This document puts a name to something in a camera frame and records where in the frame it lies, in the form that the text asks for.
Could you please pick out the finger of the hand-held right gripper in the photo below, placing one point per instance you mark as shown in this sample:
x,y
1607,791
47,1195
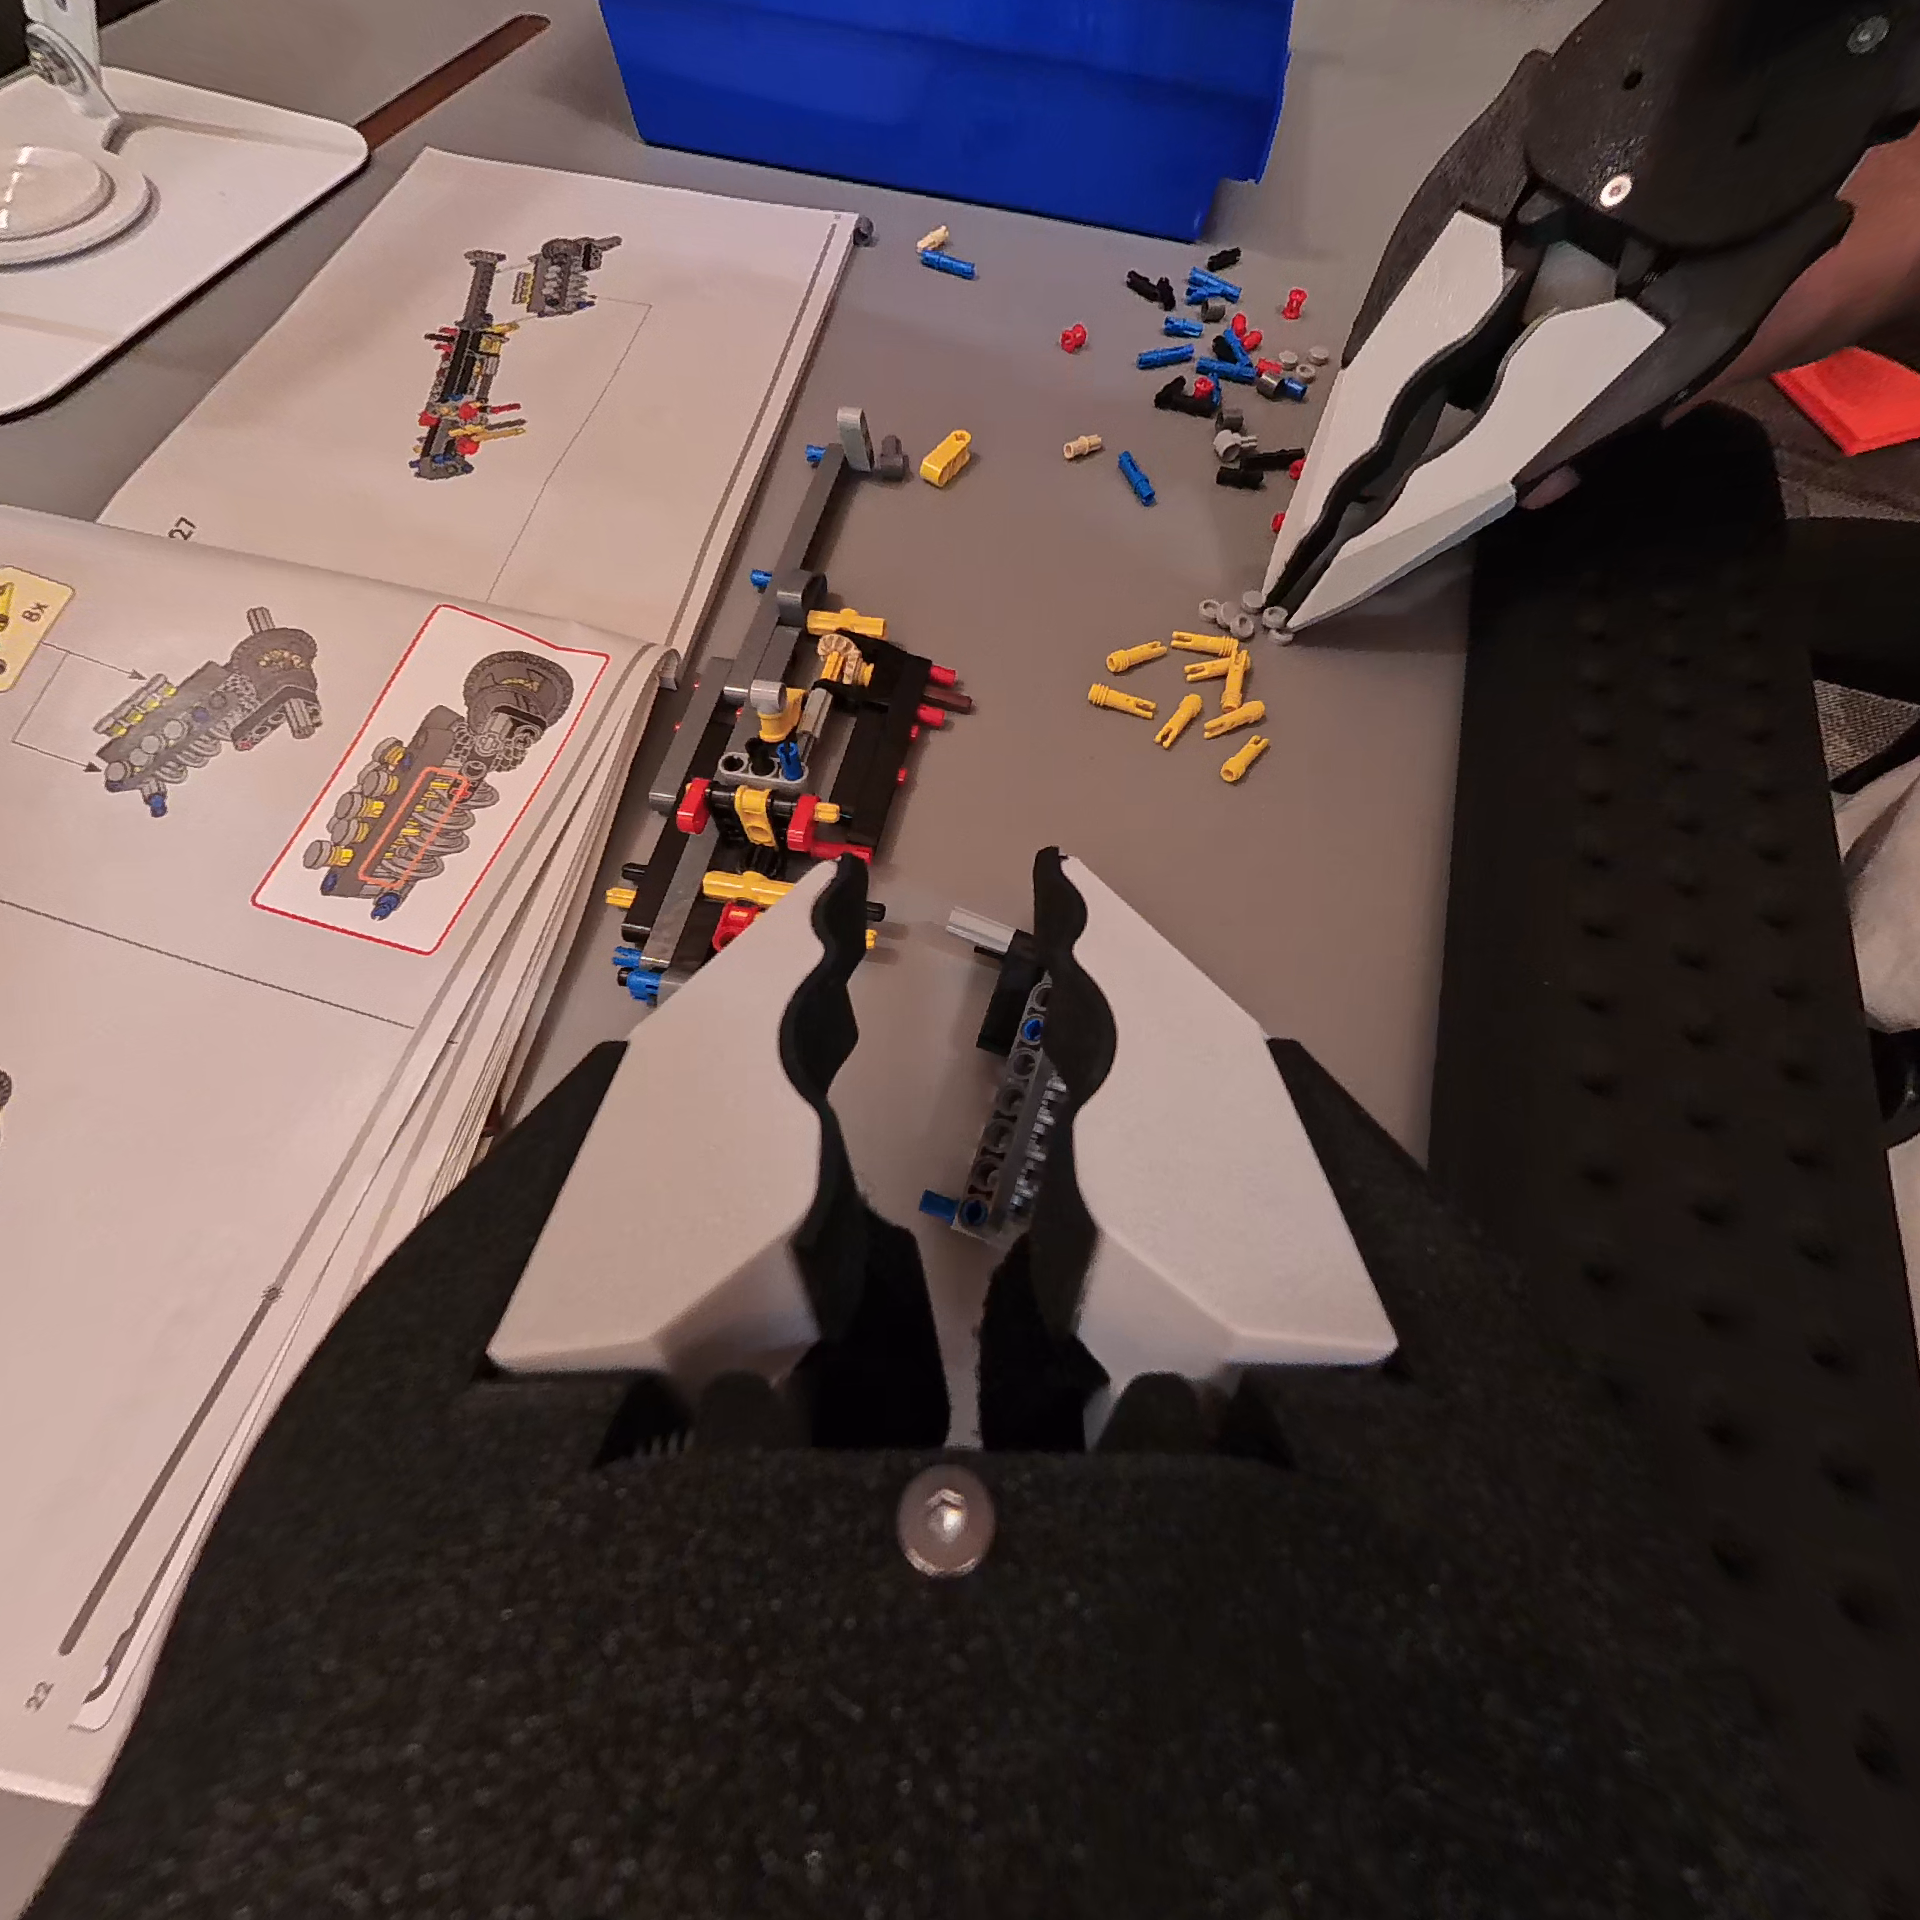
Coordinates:
x,y
1411,331
1547,389

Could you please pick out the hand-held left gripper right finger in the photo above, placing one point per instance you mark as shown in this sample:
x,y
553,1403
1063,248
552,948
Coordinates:
x,y
1231,1201

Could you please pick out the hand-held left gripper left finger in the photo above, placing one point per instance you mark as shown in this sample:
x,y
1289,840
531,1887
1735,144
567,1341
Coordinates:
x,y
661,1201

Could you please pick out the heap of small lego pieces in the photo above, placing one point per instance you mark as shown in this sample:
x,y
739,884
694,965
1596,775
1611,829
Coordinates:
x,y
1215,360

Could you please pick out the grey lego gear assembly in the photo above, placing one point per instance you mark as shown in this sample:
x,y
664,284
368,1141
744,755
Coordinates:
x,y
1021,1095

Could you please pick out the lego instruction booklet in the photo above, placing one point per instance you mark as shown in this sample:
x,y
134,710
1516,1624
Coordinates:
x,y
300,1201

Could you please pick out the group of yellow lego pins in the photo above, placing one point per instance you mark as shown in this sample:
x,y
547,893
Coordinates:
x,y
1201,692

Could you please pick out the person's right forearm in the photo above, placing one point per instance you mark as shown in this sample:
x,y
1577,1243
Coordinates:
x,y
1845,284

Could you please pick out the long lego chassis assembly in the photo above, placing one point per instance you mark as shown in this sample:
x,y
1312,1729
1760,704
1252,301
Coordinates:
x,y
811,751

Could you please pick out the yellow lego connector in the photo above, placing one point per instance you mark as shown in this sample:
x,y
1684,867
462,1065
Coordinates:
x,y
947,460

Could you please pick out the person's right hand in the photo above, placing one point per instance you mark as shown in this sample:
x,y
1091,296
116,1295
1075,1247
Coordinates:
x,y
1553,487

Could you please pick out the orange traffic cone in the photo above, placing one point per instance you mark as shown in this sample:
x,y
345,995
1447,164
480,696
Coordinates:
x,y
1862,398

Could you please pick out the black perforated foam pad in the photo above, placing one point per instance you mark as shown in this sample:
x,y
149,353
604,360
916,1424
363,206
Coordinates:
x,y
1651,1049

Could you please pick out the blue plastic bin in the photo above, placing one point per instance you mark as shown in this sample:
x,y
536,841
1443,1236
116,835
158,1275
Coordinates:
x,y
974,105

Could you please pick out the person's white shirt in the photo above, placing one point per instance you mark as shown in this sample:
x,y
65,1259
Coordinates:
x,y
1881,901

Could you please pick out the wooden document stand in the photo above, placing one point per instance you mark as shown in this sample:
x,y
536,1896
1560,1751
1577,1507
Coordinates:
x,y
195,196

